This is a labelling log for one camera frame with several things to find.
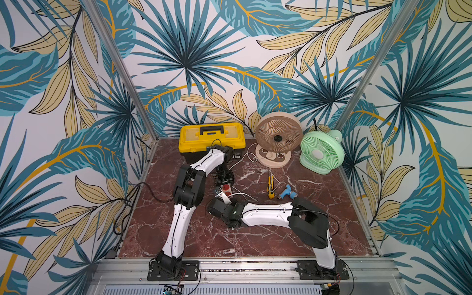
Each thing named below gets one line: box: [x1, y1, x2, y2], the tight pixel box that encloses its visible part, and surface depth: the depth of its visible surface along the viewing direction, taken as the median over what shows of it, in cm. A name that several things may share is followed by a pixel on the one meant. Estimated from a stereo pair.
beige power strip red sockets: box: [221, 183, 233, 197], surface depth 96 cm
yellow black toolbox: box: [178, 122, 247, 165], surface depth 100 cm
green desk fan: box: [299, 129, 345, 175], surface depth 87 cm
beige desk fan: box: [255, 111, 304, 169], surface depth 94 cm
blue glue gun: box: [276, 184, 298, 201], surface depth 96 cm
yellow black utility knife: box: [266, 175, 276, 200], surface depth 97 cm
